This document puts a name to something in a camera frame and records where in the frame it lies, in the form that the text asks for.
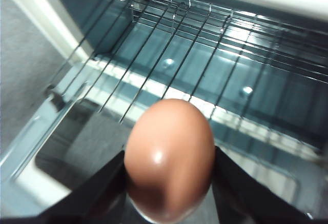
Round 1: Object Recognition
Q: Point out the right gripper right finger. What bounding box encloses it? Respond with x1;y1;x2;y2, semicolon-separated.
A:
211;145;328;224

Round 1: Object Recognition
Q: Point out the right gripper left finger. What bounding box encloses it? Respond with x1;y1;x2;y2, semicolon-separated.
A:
0;150;127;224

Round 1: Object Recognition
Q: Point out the brown egg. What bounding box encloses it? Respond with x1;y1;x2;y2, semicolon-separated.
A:
124;98;216;222

